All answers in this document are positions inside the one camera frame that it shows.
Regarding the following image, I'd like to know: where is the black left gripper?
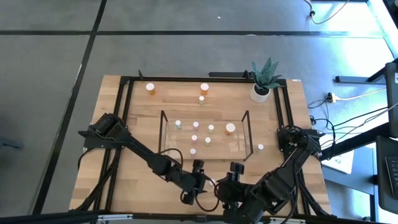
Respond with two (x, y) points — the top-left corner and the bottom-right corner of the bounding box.
(178, 159), (208, 206)

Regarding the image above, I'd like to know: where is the grey side desk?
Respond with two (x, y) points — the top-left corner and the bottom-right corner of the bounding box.
(320, 144), (379, 197)

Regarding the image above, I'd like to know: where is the white paper sheet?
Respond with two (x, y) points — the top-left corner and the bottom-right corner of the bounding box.
(323, 149), (355, 175)

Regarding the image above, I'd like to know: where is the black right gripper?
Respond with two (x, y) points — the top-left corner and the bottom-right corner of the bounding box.
(215, 161), (253, 223)

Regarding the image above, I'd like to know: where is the silver aluminium bracket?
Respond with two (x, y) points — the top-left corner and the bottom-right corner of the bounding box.
(96, 213), (134, 222)
(269, 217), (307, 224)

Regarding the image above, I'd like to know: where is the dark monitor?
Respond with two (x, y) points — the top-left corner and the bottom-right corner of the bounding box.
(384, 61), (398, 138)

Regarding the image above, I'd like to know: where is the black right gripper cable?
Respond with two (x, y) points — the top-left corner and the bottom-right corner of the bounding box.
(279, 164), (301, 224)

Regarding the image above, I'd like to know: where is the black rig beam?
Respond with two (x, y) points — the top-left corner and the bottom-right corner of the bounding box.
(0, 210), (398, 224)

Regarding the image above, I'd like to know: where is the black flat bar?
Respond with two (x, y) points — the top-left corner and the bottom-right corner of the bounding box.
(207, 70), (252, 79)

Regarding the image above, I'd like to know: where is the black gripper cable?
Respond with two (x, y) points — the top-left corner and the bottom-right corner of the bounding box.
(158, 147), (220, 213)
(279, 164), (301, 224)

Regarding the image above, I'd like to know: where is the black metal table frame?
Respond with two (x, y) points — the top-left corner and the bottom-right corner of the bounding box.
(70, 70), (338, 218)

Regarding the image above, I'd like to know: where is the black diagonal desk beam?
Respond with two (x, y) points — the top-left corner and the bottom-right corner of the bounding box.
(320, 123), (391, 161)

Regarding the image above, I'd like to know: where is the black cable bundle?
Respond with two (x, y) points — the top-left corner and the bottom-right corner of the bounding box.
(307, 98), (398, 150)

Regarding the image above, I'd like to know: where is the clear acrylic bin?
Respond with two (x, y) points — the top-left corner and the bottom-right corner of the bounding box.
(157, 110), (253, 162)

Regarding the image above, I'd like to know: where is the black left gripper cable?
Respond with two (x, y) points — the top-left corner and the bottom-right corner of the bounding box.
(158, 147), (220, 213)

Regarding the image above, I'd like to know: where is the dark keyboard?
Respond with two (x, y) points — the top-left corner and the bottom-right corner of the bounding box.
(375, 136), (398, 215)

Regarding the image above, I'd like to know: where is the green succulent in white pot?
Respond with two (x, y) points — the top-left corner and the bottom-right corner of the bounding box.
(249, 57), (283, 103)

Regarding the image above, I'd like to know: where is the white floor cable black plug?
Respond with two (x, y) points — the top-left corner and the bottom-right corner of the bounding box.
(303, 0), (354, 26)

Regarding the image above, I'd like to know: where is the black desk foot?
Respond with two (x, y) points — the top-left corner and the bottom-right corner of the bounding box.
(335, 67), (389, 85)

